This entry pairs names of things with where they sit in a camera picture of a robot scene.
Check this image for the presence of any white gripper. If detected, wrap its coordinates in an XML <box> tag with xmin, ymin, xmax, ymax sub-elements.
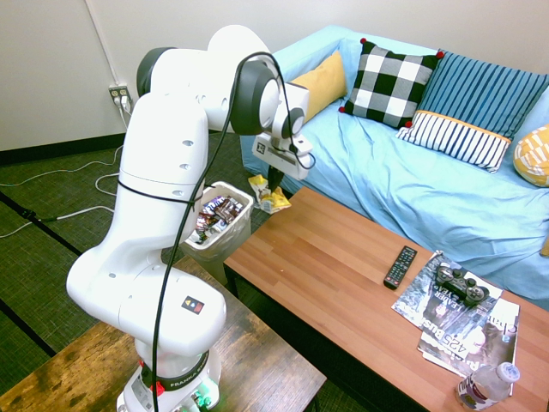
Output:
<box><xmin>252</xmin><ymin>131</ymin><xmax>317</xmax><ymax>192</ymax></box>

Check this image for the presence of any yellow white chip bag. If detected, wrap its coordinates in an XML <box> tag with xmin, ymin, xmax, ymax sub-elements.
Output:
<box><xmin>247</xmin><ymin>173</ymin><xmax>293</xmax><ymax>215</ymax></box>

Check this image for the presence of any white plastic trash bin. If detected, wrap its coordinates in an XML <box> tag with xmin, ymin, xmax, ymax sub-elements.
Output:
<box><xmin>178</xmin><ymin>180</ymin><xmax>254</xmax><ymax>287</ymax></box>

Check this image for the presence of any brown chocolate wrapper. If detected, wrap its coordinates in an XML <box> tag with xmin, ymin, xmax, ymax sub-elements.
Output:
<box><xmin>197</xmin><ymin>195</ymin><xmax>244</xmax><ymax>228</ymax></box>

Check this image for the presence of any plain mustard yellow pillow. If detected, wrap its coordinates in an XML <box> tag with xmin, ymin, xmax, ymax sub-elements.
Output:
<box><xmin>290</xmin><ymin>50</ymin><xmax>348</xmax><ymax>124</ymax></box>

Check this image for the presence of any light blue covered sofa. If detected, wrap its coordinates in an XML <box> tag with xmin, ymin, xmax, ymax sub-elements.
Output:
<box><xmin>238</xmin><ymin>24</ymin><xmax>549</xmax><ymax>301</ymax></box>

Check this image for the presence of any black white checkered pillow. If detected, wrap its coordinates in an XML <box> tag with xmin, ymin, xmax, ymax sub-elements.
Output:
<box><xmin>338</xmin><ymin>37</ymin><xmax>445</xmax><ymax>130</ymax></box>

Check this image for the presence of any black tv remote control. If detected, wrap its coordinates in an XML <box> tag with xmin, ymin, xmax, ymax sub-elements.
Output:
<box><xmin>383</xmin><ymin>245</ymin><xmax>419</xmax><ymax>291</ymax></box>

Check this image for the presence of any white navy striped pillow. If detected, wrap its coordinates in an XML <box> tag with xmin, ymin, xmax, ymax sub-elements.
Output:
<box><xmin>395</xmin><ymin>110</ymin><xmax>512</xmax><ymax>174</ymax></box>

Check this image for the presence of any rustic dark wood robot table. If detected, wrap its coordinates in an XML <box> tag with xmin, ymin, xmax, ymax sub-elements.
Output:
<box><xmin>0</xmin><ymin>256</ymin><xmax>328</xmax><ymax>412</ymax></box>

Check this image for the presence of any dark photo cover magazine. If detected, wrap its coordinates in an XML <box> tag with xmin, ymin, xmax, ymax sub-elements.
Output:
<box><xmin>390</xmin><ymin>251</ymin><xmax>504</xmax><ymax>332</ymax></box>

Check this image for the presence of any black game controller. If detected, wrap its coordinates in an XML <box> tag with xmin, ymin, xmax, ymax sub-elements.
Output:
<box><xmin>435</xmin><ymin>264</ymin><xmax>491</xmax><ymax>307</ymax></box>

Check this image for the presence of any blue striped pillow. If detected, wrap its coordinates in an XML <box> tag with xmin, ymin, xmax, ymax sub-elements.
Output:
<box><xmin>418</xmin><ymin>50</ymin><xmax>549</xmax><ymax>141</ymax></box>

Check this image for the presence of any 425 Business magazine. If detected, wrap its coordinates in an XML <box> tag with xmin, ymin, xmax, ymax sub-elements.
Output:
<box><xmin>416</xmin><ymin>300</ymin><xmax>516</xmax><ymax>379</ymax></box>

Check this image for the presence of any yellow white patterned bolster pillow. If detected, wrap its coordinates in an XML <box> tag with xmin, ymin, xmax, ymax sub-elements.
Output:
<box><xmin>513</xmin><ymin>124</ymin><xmax>549</xmax><ymax>188</ymax></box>

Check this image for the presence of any white edged magazine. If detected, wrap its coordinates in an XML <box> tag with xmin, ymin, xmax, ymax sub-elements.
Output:
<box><xmin>488</xmin><ymin>298</ymin><xmax>522</xmax><ymax>366</ymax></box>

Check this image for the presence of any clear plastic water bottle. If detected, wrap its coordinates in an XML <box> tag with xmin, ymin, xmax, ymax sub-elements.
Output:
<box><xmin>455</xmin><ymin>361</ymin><xmax>522</xmax><ymax>412</ymax></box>

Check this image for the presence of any wooden coffee table black frame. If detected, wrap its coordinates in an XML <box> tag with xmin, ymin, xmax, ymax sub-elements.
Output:
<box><xmin>223</xmin><ymin>186</ymin><xmax>549</xmax><ymax>412</ymax></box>

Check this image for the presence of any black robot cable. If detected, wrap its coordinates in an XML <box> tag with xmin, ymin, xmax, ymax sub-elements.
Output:
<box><xmin>116</xmin><ymin>51</ymin><xmax>317</xmax><ymax>412</ymax></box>

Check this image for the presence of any white floor cable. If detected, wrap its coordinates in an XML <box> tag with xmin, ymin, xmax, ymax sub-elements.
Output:
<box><xmin>94</xmin><ymin>171</ymin><xmax>122</xmax><ymax>197</ymax></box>
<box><xmin>0</xmin><ymin>143</ymin><xmax>126</xmax><ymax>188</ymax></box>
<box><xmin>0</xmin><ymin>204</ymin><xmax>116</xmax><ymax>239</ymax></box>

